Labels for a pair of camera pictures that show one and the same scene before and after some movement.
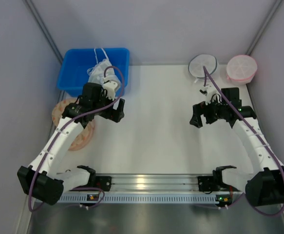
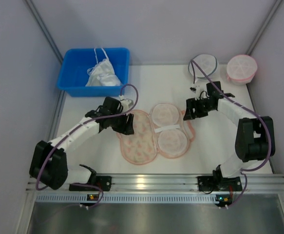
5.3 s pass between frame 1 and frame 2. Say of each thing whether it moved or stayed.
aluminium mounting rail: stayed
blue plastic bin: stayed
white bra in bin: stayed
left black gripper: moved
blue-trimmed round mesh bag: stayed
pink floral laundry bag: moved
